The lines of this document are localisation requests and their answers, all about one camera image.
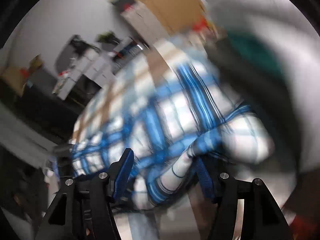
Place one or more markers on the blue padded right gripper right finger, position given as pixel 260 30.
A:
pixel 205 180

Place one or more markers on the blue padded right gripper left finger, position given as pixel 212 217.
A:
pixel 120 172

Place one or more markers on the blue white plaid shirt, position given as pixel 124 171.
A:
pixel 188 114

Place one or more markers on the stack of folded clothes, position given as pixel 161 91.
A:
pixel 278 39

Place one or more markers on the checkered bed blanket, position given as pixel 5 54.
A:
pixel 137 79

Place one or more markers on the white drawer desk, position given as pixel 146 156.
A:
pixel 92 67

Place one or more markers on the grey chair back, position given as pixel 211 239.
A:
pixel 74 48

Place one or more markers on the dark flower bouquet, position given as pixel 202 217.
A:
pixel 108 37

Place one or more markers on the cardboard box on fridge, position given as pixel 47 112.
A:
pixel 16 78

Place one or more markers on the red plastic bag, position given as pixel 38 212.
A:
pixel 200 26

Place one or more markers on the wooden door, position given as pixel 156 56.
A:
pixel 176 15

